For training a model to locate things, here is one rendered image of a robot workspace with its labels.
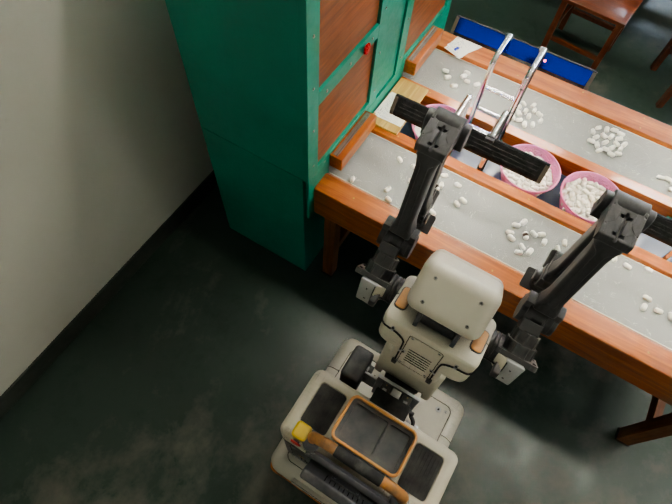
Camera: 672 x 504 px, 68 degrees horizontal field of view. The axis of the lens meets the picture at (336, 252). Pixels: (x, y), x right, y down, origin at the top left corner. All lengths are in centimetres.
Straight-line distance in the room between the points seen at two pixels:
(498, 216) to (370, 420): 105
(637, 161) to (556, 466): 146
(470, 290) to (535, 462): 156
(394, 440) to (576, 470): 134
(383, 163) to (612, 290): 106
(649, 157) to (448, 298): 165
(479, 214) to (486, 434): 108
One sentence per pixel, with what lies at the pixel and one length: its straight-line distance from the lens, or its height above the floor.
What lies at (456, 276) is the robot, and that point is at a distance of 125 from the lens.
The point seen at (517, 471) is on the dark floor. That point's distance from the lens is 265.
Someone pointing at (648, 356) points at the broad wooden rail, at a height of 76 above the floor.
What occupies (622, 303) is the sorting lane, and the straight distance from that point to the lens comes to 222.
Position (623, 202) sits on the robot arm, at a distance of 121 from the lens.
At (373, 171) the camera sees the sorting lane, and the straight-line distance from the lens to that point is 220.
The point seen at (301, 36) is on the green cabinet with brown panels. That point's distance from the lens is 152.
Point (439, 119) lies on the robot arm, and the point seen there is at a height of 162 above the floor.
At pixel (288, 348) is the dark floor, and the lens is 259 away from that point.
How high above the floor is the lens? 247
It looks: 62 degrees down
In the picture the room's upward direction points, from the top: 5 degrees clockwise
